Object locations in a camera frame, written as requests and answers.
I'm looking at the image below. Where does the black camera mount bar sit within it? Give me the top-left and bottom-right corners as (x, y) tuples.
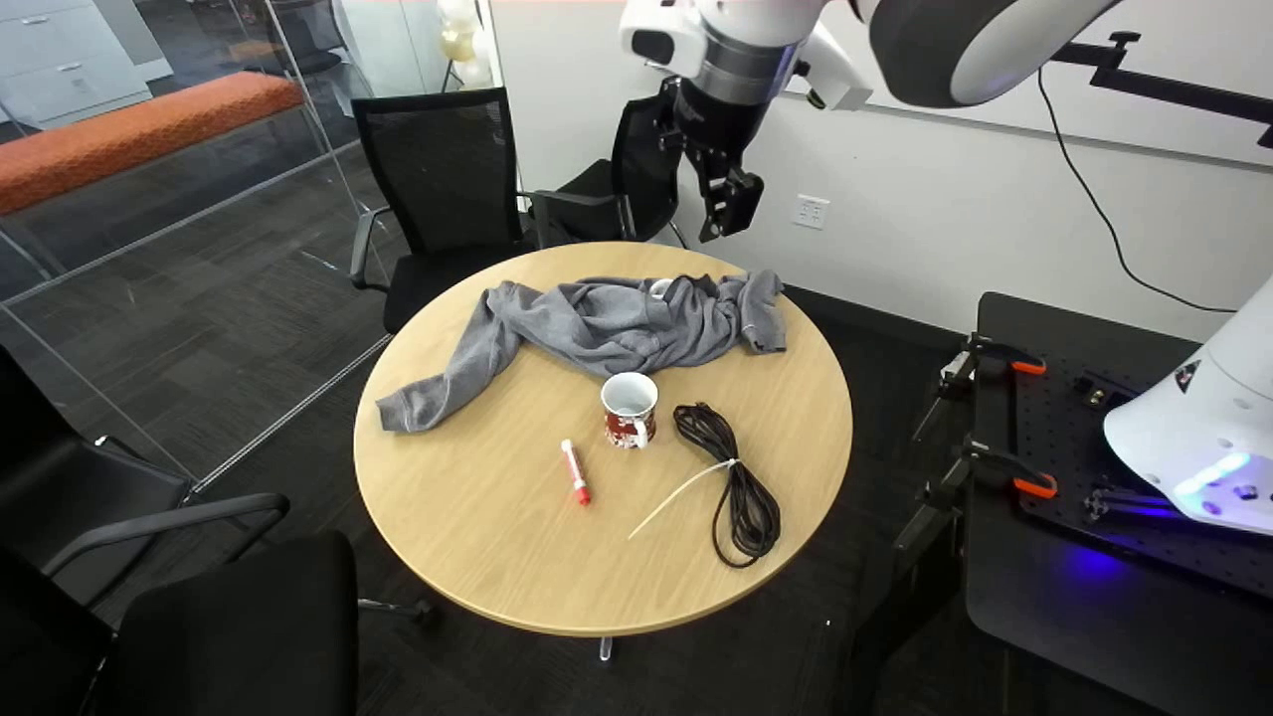
(1051, 27), (1273, 151)

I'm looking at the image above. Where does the white wall outlet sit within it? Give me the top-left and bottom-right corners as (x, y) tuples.
(792, 189), (837, 234)

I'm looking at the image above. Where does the red and white marker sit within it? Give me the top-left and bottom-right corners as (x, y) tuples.
(559, 437), (597, 507)

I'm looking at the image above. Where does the black mesh office chair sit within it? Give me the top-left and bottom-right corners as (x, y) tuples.
(522, 92), (701, 250)
(347, 83), (532, 335)

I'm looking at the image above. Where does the thin black wall cable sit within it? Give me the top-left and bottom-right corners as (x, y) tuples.
(1031, 58), (1243, 320)

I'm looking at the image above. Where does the black office chair with armrest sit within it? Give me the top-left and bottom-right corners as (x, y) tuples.
(0, 340), (294, 588)

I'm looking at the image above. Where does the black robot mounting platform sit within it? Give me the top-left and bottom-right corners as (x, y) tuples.
(965, 288), (1273, 716)

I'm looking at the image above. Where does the grey sweater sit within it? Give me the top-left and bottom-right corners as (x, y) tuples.
(376, 270), (789, 437)

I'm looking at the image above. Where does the coiled black cable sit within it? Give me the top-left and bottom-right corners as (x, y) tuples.
(670, 400), (784, 572)

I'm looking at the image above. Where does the orange bench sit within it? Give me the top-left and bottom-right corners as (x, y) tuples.
(0, 68), (312, 222)

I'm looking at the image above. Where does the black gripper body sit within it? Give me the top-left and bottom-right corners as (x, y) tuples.
(670, 78), (774, 184)

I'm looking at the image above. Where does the glass partition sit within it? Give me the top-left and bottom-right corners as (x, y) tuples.
(0, 0), (508, 495)

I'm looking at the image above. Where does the black clamp with orange handle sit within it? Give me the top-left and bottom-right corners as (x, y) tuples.
(913, 328), (1051, 446)
(888, 432), (1067, 555)

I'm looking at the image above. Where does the white zip tie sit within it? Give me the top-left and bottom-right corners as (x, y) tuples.
(626, 452), (742, 540)

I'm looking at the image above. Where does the red and white mug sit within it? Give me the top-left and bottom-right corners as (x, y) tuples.
(597, 368), (664, 452)

